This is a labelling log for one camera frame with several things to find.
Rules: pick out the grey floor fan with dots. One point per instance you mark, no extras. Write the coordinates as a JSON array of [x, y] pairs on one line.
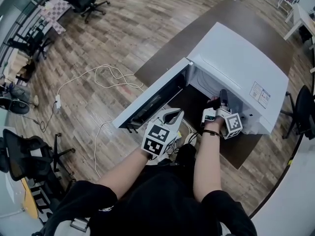
[[14, 106]]

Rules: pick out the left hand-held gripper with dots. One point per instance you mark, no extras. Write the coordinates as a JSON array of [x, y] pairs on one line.
[[153, 147]]

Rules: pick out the black wrist band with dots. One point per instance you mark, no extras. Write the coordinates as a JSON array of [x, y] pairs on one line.
[[211, 132]]

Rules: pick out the person's right hand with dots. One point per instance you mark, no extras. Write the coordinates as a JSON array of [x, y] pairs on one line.
[[214, 98]]

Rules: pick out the person's black shirt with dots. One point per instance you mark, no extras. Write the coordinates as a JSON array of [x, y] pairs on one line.
[[160, 205]]

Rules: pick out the white power strip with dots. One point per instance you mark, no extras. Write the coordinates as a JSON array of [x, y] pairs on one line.
[[58, 101]]

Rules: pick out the person's right forearm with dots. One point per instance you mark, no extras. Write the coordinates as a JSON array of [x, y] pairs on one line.
[[208, 166]]

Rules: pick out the person's left forearm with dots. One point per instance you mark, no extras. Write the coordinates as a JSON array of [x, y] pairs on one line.
[[125, 173]]

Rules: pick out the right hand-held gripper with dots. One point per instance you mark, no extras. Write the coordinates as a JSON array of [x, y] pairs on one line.
[[232, 125]]

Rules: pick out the curved wooden desk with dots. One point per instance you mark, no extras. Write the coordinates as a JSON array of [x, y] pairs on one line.
[[30, 200]]

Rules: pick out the white microwave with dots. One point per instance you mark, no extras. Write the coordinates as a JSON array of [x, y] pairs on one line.
[[233, 58]]

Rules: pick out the table with checkered cloth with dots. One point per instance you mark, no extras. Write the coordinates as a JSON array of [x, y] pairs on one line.
[[55, 11]]

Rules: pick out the white chest pack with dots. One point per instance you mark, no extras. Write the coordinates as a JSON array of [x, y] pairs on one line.
[[71, 227]]

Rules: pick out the white desk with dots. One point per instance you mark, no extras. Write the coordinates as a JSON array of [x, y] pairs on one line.
[[295, 193]]

